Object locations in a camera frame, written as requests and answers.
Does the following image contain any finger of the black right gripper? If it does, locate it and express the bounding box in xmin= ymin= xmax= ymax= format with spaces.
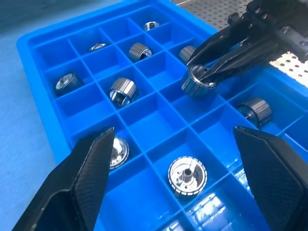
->
xmin=186 ymin=26 xmax=242 ymax=65
xmin=204 ymin=40 xmax=280 ymax=82

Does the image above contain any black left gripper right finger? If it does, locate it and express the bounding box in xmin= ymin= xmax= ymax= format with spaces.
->
xmin=233 ymin=126 xmax=308 ymax=231

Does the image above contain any blue compartment tray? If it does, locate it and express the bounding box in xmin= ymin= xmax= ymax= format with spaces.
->
xmin=16 ymin=0 xmax=308 ymax=231

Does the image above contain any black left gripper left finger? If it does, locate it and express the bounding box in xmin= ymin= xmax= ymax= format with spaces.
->
xmin=11 ymin=126 xmax=116 ymax=231

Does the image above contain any perforated metal tray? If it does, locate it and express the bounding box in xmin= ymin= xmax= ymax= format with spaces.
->
xmin=177 ymin=0 xmax=308 ymax=79

